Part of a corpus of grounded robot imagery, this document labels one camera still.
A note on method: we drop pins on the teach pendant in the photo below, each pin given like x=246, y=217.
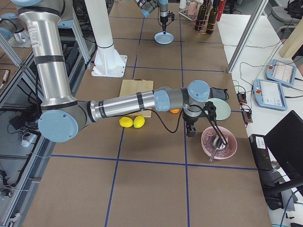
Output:
x=269, y=94
x=281, y=72

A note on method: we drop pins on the yellow lemon near board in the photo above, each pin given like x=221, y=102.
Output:
x=139, y=121

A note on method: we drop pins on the light green plate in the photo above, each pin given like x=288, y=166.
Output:
x=223, y=110

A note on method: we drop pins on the pink cup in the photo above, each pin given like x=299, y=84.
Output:
x=191, y=9

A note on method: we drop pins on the yellow lemon outer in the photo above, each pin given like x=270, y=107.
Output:
x=126, y=122

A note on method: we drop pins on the dark wine bottle middle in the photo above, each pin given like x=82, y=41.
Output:
x=212, y=17

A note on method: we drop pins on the light blue plate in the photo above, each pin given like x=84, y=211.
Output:
x=164, y=38

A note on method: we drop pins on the teach pendant far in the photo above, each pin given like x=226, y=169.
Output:
x=281, y=72

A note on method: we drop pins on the pink bowl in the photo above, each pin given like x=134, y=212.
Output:
x=232, y=142

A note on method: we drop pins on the dark grey folded cloth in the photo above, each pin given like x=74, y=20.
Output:
x=219, y=93

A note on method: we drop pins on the copper wire bottle rack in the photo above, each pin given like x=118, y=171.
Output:
x=205, y=20

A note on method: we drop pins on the clear ice cubes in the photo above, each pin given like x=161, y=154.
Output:
x=208, y=147

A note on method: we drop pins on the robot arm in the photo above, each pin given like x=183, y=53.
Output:
x=148, y=6
x=63, y=116

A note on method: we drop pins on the metal ice scoop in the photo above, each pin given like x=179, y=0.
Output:
x=218, y=145

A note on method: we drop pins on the white central pillar base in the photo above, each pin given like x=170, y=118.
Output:
x=108, y=62

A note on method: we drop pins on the dark wine bottle upper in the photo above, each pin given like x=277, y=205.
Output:
x=201, y=15

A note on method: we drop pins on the red cylinder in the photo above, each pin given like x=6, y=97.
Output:
x=221, y=7

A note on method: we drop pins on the black monitor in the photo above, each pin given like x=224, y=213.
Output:
x=285, y=141

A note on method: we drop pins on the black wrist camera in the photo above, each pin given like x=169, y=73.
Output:
x=210, y=110

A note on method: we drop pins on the aluminium frame post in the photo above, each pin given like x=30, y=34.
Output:
x=252, y=22

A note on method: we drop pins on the bamboo cutting board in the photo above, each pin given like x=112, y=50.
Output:
x=130, y=87

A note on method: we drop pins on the black computer box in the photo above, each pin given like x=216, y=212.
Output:
x=261, y=154

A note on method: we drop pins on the dark wine bottle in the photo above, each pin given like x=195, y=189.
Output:
x=201, y=15
x=212, y=17

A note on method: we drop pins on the orange mandarin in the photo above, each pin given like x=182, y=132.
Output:
x=174, y=111

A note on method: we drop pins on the teach pendant near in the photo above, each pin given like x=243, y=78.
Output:
x=269, y=94

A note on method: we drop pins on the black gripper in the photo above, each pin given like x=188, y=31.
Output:
x=190, y=118
x=163, y=18

